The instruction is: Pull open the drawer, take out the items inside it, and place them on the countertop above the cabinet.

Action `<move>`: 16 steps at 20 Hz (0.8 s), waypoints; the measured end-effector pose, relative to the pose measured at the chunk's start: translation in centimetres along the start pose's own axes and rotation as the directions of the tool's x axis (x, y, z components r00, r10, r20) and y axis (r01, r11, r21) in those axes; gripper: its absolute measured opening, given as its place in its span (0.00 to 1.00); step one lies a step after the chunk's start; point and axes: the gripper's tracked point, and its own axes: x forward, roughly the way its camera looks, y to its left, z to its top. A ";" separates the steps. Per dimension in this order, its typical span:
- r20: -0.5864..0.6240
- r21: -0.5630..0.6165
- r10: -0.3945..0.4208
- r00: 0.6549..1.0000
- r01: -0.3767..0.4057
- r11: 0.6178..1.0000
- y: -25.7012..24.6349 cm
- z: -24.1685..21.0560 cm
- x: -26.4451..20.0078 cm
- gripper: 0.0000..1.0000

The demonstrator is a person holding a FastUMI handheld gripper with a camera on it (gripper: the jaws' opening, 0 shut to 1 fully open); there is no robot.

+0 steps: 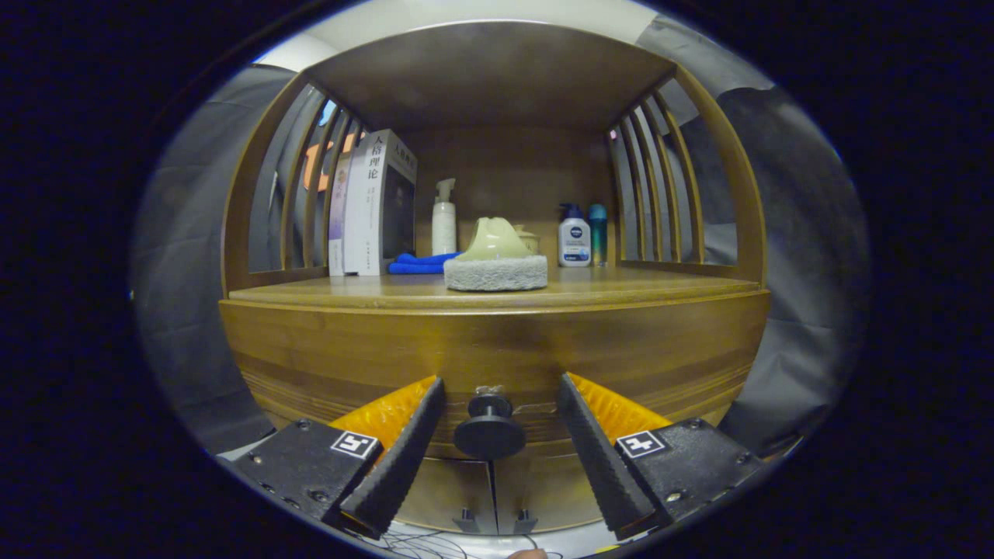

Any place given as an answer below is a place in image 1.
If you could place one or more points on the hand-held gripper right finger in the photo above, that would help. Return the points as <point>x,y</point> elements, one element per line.
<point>596,458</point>

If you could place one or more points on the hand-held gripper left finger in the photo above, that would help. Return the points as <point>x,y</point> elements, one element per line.
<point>404,458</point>

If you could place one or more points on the wooden drawer with black knob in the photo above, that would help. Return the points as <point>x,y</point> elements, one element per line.
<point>497,341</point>

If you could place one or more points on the wooden cabinet door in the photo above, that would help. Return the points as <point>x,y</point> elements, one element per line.
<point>450,489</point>
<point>543,489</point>

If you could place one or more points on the wooden countertop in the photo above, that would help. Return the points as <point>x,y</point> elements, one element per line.
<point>621,283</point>

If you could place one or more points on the wooden cabinet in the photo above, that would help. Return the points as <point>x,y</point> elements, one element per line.
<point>497,78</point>

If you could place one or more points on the blue folded cloth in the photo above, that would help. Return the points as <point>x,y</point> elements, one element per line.
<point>411,266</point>

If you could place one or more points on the white lotion bottle blue cap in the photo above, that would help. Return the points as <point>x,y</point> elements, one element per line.
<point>574,241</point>

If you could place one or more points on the teal bottle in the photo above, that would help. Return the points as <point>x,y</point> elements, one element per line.
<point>598,233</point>

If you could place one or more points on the beige lidded teacup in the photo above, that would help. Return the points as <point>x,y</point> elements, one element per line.
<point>530,241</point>

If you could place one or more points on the white pump bottle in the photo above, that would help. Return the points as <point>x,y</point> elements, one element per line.
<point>443,229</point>

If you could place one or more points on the thin pale purple book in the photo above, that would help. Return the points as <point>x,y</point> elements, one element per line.
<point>338,225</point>

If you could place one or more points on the thick white book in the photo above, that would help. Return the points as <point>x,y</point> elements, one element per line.
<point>369,210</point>

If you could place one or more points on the black backdrop cloth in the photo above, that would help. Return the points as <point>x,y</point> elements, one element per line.
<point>186,272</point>

